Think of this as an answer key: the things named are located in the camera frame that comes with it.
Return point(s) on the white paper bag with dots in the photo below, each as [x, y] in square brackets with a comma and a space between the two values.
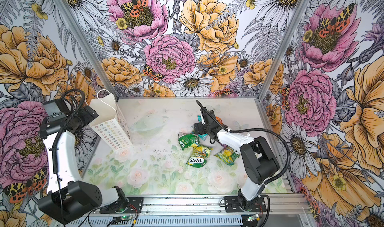
[110, 123]

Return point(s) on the aluminium corner post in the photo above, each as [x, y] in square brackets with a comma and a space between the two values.
[291, 28]
[75, 27]

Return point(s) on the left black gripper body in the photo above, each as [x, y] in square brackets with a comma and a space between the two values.
[85, 117]

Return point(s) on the right green circuit board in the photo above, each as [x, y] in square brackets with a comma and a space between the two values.
[254, 218]

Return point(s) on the green round-logo snack packet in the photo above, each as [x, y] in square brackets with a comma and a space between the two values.
[188, 140]

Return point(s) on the green yellow Fox's candy packet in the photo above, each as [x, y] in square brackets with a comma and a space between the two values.
[199, 156]

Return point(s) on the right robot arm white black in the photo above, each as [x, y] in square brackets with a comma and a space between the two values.
[259, 160]

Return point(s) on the white vented cable duct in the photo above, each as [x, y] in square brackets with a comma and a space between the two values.
[158, 221]

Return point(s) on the teal snack packet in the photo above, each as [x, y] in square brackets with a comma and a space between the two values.
[202, 136]

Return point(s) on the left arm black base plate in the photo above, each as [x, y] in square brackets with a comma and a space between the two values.
[131, 205]

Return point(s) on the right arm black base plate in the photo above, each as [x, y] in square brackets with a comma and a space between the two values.
[237, 204]

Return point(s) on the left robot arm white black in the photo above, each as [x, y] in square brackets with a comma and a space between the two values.
[68, 196]

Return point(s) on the left aluminium corner post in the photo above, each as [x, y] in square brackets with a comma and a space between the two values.
[75, 27]

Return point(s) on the orange snack packet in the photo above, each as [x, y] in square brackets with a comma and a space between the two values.
[219, 120]

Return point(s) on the aluminium mounting rail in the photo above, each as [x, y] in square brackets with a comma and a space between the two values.
[188, 205]

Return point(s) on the right aluminium corner post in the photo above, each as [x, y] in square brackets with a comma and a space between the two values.
[291, 28]

